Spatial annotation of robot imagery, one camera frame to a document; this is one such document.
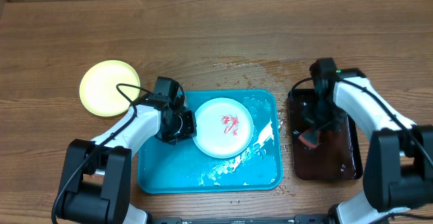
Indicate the yellow plate with red stain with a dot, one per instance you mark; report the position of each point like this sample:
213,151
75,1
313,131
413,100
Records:
98,92

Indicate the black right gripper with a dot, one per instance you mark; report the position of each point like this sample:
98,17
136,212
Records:
337,126

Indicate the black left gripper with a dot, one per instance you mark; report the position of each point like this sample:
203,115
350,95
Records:
190,131

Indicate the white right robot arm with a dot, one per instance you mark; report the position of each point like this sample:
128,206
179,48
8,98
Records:
398,171

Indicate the light blue plate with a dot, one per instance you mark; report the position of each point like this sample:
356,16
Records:
224,128

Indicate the orange and black sponge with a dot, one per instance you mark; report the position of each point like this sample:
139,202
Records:
310,138

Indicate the black rail at table edge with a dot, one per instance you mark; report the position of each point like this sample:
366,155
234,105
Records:
297,219

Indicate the black water tray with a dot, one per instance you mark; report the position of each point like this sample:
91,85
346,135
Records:
337,156

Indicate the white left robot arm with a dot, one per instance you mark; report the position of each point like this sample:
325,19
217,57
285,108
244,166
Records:
95,186

